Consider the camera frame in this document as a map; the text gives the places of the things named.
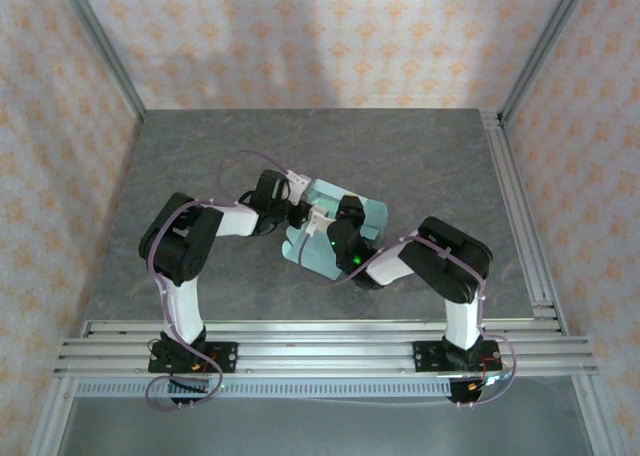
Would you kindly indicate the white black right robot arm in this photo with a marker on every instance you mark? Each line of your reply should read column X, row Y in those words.
column 462, row 321

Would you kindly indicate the aluminium frame post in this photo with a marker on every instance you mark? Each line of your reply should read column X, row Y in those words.
column 106, row 51
column 540, row 51

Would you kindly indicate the aluminium side rail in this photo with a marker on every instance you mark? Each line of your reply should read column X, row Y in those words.
column 500, row 151

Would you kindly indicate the aluminium mounting rail beam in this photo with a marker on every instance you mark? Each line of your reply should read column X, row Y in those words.
column 325, row 348

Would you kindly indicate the aluminium frame leg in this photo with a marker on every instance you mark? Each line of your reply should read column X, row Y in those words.
column 595, row 416
column 52, row 416

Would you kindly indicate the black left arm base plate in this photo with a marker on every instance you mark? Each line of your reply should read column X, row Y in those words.
column 225, row 353

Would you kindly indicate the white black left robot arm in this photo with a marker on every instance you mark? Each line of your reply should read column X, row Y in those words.
column 185, row 306

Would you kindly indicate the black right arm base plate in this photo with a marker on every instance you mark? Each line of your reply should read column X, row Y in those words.
column 425, row 356

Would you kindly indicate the light teal paper box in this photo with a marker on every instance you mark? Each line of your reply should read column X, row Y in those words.
column 375, row 221

